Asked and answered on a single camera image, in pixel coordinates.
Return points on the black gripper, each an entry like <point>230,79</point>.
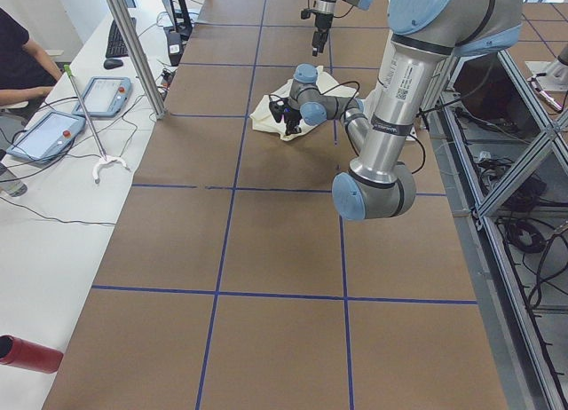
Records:
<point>291,115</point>
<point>320,22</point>

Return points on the cream long-sleeve cat shirt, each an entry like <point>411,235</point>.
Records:
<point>270,115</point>

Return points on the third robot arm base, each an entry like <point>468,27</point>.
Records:
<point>549,76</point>

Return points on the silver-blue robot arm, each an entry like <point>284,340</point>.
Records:
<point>424,32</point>
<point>329,6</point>

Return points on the black power adapter box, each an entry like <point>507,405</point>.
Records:
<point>174,46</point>

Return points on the metal reacher grabber stick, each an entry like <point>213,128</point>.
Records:
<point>104,158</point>

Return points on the far teach pendant tablet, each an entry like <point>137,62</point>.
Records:
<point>104,97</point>

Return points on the teach pendant tablet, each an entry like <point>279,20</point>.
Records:
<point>104,97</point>
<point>48,138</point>

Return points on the black computer mouse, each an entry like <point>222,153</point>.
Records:
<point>109,64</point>

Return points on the black keyboard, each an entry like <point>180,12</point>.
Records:
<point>116,46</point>

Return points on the near teach pendant tablet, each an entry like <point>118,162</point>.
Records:
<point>48,138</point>

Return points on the seated person dark shirt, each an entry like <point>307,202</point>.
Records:
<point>28,72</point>

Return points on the clear plastic bottle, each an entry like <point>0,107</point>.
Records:
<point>10,183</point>

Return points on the red water bottle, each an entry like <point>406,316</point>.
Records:
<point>20,353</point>

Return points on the aluminium frame post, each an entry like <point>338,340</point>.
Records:
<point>121,16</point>

